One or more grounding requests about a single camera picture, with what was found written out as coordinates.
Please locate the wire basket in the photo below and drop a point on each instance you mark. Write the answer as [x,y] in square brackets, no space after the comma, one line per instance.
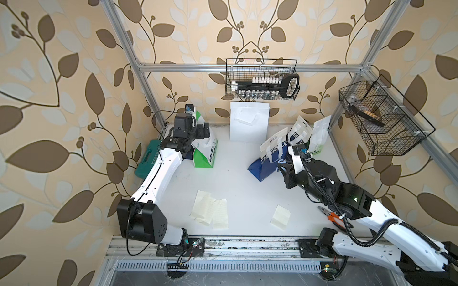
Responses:
[241,69]
[405,125]

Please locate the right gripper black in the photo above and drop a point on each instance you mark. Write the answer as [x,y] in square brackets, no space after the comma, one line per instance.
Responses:
[290,176]

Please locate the green plastic tool case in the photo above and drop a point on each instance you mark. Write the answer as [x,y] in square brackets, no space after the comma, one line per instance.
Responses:
[148,160]

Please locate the green white cool tea bag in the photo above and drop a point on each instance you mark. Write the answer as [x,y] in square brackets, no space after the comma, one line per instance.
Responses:
[204,149]

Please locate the back wire basket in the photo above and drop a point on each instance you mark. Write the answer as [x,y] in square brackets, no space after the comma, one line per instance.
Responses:
[241,69]

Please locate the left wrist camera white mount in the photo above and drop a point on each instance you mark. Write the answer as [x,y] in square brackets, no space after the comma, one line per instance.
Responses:
[190,108]

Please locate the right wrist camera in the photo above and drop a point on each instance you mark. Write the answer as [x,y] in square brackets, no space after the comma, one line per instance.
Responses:
[299,154]

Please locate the blue takeaway bag white handles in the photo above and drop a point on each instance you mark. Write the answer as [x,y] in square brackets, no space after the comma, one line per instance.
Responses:
[272,151]

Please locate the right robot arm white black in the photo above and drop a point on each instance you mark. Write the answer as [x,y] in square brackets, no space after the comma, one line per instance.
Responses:
[368,230]

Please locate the white flat bag back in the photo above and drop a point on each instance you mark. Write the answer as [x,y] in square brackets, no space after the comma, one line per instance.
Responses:
[249,121]

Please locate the white green bag right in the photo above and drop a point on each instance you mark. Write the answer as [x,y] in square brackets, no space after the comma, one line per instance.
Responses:
[319,135]

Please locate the black socket set holder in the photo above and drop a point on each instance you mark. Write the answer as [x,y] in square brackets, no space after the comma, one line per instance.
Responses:
[283,87]

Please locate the dark navy bag right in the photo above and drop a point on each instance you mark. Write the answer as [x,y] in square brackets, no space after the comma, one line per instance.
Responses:
[300,133]

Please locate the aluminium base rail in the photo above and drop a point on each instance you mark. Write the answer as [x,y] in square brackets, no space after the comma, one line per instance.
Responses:
[218,248]

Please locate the right wire basket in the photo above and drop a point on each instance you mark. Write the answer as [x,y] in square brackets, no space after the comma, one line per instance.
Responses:
[405,125]

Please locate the orange handled pliers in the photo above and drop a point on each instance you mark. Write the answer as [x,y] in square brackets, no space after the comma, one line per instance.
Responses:
[334,218]

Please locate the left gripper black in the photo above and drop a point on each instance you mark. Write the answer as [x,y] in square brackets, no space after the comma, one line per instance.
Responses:
[199,134]

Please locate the object in right basket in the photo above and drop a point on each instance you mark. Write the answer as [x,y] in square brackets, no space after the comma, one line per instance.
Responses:
[367,117]

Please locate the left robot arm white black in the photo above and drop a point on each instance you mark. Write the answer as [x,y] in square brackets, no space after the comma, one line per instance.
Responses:
[140,218]

